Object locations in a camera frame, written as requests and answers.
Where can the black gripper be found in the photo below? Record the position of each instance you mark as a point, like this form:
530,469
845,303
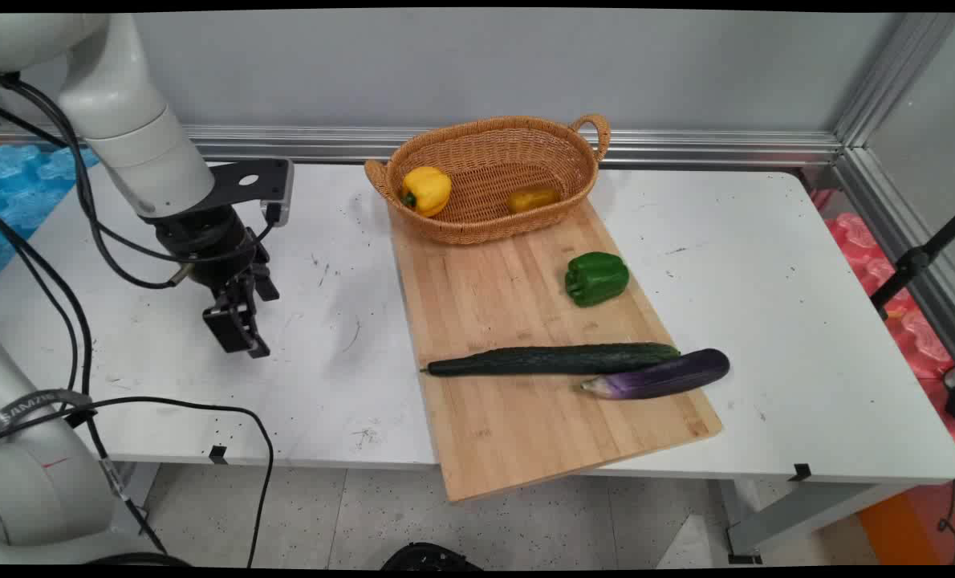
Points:
209,241

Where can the yellow-brown potato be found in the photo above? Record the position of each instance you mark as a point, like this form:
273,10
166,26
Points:
534,199

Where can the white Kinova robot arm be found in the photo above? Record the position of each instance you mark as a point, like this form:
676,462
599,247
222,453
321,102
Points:
124,120

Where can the black tape marker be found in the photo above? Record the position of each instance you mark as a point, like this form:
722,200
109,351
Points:
218,454
800,472

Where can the yellow bell pepper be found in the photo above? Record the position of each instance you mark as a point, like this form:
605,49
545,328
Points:
428,191

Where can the blue foam mat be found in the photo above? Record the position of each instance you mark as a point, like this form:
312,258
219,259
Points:
24,189

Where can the woven wicker basket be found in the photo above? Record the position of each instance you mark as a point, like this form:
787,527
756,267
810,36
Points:
485,152

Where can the wooden cutting board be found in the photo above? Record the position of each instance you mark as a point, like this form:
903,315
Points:
510,437

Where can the dark green cucumber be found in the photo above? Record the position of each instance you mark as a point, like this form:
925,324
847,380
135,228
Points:
550,360

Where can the black round floor object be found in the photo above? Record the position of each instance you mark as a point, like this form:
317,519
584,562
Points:
429,556

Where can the green bell pepper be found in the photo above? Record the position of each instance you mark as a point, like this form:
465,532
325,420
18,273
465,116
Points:
598,278

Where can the purple eggplant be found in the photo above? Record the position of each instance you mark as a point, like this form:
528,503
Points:
662,376

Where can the grey table leg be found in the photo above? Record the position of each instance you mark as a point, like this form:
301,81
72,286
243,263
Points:
798,514

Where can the black tripod stand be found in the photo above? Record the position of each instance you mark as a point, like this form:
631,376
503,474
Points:
915,261

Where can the pink foam mat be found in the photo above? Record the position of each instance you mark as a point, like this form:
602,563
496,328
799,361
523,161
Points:
919,337

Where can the orange floor mat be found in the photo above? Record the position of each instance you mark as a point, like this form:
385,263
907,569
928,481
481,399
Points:
903,526

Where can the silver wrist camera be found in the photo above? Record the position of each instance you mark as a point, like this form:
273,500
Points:
278,197

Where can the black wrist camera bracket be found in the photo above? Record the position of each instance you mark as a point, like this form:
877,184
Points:
241,181

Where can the long aluminium frame rail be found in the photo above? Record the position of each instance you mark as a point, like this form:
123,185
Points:
301,143

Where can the short aluminium frame rail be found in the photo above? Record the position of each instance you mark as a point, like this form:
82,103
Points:
895,217

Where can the aluminium frame post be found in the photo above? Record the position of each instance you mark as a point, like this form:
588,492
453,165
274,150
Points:
895,80

